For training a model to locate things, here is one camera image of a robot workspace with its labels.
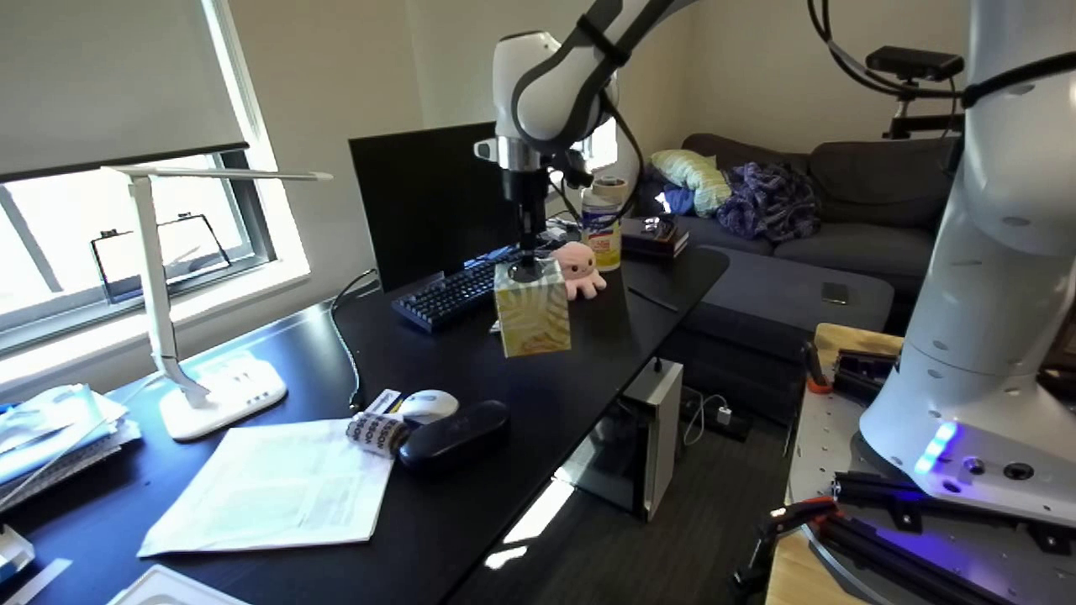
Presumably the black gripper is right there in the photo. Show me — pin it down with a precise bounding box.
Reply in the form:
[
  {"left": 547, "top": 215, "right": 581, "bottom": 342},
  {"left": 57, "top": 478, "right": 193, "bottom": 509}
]
[{"left": 504, "top": 164, "right": 555, "bottom": 282}]

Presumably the pink octopus plush toy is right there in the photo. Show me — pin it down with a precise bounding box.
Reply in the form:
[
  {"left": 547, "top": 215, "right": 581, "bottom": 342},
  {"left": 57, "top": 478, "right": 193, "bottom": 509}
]
[{"left": 547, "top": 239, "right": 613, "bottom": 303}]

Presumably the patterned tissue box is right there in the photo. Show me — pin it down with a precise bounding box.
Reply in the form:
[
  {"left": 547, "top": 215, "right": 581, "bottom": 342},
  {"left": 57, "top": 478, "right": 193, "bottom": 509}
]
[{"left": 492, "top": 263, "right": 574, "bottom": 361}]

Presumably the small black box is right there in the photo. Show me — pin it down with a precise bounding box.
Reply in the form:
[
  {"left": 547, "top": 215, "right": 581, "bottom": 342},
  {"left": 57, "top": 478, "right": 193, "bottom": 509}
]
[{"left": 621, "top": 215, "right": 695, "bottom": 269}]

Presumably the white desk lamp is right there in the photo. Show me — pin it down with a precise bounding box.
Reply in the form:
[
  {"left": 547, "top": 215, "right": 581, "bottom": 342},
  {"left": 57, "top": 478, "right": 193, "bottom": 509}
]
[{"left": 100, "top": 164, "right": 335, "bottom": 445}]

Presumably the black computer keyboard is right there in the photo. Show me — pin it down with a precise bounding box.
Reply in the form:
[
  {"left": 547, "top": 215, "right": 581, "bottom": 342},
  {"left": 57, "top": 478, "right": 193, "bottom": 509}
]
[{"left": 388, "top": 247, "right": 532, "bottom": 337}]

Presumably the black computer monitor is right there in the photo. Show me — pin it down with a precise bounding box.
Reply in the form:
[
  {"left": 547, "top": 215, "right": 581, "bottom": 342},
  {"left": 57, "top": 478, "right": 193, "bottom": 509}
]
[{"left": 347, "top": 118, "right": 547, "bottom": 295}]

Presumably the white computer mouse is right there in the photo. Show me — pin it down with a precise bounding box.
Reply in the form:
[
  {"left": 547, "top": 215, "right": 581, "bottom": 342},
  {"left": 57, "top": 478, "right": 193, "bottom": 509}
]
[{"left": 395, "top": 385, "right": 463, "bottom": 429}]

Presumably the light green pillow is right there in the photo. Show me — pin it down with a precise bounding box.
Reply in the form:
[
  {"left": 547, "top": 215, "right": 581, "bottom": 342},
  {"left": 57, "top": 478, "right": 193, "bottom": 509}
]
[{"left": 648, "top": 147, "right": 733, "bottom": 219}]

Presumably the silver computer tower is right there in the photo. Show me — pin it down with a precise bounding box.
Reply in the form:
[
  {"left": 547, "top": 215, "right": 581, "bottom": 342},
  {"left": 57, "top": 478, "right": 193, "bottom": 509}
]
[{"left": 581, "top": 356, "right": 685, "bottom": 521}]

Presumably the black power brick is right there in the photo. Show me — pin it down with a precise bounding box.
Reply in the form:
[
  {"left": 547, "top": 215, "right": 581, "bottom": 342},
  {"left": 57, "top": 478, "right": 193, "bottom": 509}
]
[{"left": 703, "top": 393, "right": 757, "bottom": 445}]

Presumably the purple blanket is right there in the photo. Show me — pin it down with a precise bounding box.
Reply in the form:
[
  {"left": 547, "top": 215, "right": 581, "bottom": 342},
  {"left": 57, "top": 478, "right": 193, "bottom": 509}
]
[{"left": 715, "top": 158, "right": 824, "bottom": 247}]

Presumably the grey sofa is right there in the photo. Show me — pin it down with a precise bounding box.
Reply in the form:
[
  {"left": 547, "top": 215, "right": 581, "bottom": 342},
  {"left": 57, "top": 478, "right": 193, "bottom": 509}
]
[{"left": 670, "top": 130, "right": 968, "bottom": 429}]

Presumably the white printed paper sheet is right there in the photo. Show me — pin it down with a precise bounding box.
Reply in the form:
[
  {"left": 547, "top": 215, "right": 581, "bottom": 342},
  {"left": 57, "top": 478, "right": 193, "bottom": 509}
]
[{"left": 134, "top": 418, "right": 395, "bottom": 561}]

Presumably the brown cardboard piece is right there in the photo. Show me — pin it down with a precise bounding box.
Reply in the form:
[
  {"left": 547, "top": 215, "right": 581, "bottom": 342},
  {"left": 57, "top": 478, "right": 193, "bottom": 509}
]
[{"left": 809, "top": 319, "right": 909, "bottom": 391}]

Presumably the large roller window blind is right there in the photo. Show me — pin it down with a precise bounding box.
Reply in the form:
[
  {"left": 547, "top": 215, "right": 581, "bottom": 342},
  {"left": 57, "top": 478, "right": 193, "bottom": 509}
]
[{"left": 0, "top": 0, "right": 251, "bottom": 185}]

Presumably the clear plastic sleeve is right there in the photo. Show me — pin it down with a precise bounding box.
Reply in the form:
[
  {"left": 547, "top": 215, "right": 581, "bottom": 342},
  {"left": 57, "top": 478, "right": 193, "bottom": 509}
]
[{"left": 106, "top": 561, "right": 250, "bottom": 605}]

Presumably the stack of papers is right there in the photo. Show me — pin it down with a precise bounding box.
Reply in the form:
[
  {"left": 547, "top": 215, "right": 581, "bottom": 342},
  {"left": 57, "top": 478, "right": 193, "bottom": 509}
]
[{"left": 0, "top": 383, "right": 143, "bottom": 513}]

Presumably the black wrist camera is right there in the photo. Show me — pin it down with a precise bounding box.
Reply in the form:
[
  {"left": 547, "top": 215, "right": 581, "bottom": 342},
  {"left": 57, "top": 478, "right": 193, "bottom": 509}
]
[{"left": 547, "top": 141, "right": 597, "bottom": 193}]

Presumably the black desk cable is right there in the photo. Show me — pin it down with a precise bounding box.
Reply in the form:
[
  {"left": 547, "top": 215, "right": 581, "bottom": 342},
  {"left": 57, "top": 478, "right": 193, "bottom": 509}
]
[{"left": 320, "top": 267, "right": 388, "bottom": 414}]

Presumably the red handled tool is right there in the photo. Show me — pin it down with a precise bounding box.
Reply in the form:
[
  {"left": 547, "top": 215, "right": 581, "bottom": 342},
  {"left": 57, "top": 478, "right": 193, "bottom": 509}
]
[{"left": 764, "top": 495, "right": 841, "bottom": 546}]

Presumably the black wire window bracket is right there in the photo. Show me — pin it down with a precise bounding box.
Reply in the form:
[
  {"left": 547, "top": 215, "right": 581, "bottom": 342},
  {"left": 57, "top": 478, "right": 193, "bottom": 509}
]
[{"left": 88, "top": 210, "right": 235, "bottom": 307}]

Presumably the black camera on stand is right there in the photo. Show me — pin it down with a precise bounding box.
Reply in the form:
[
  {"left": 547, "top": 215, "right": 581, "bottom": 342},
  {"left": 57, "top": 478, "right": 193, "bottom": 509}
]
[{"left": 865, "top": 45, "right": 988, "bottom": 141}]

